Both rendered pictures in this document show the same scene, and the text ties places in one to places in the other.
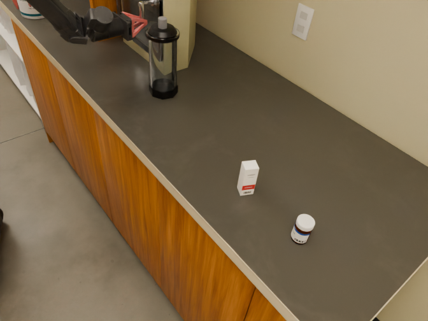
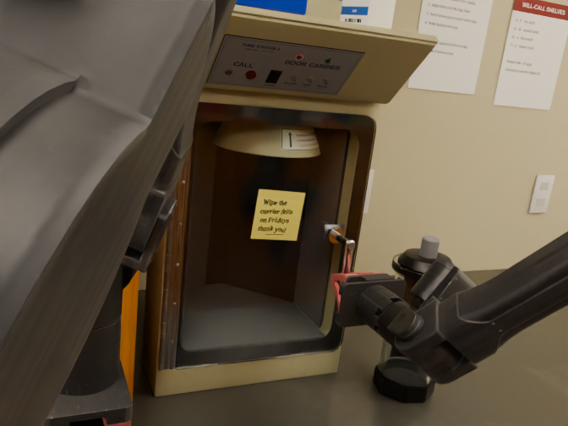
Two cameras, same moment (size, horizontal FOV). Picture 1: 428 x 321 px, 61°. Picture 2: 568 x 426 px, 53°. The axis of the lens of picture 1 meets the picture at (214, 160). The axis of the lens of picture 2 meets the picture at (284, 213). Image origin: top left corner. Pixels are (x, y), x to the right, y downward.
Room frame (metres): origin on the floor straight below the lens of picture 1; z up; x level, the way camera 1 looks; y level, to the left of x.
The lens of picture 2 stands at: (1.05, 1.12, 1.46)
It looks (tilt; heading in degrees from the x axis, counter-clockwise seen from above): 15 degrees down; 288
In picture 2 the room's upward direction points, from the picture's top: 7 degrees clockwise
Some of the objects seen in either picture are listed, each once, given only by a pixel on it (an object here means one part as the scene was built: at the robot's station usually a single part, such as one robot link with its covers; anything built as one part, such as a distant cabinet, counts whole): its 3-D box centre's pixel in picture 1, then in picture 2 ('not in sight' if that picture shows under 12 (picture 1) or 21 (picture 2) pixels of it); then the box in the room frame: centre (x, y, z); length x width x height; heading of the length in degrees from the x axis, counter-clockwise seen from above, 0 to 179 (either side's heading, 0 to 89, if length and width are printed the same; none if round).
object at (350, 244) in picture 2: (146, 13); (340, 261); (1.23, 0.29, 1.17); 0.05 x 0.03 x 0.10; 134
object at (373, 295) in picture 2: (114, 27); (380, 308); (1.14, 0.38, 1.14); 0.10 x 0.07 x 0.07; 44
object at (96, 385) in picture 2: not in sight; (83, 355); (1.32, 0.78, 1.21); 0.10 x 0.07 x 0.07; 134
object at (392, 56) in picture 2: not in sight; (308, 60); (1.29, 0.38, 1.46); 0.32 x 0.11 x 0.10; 44
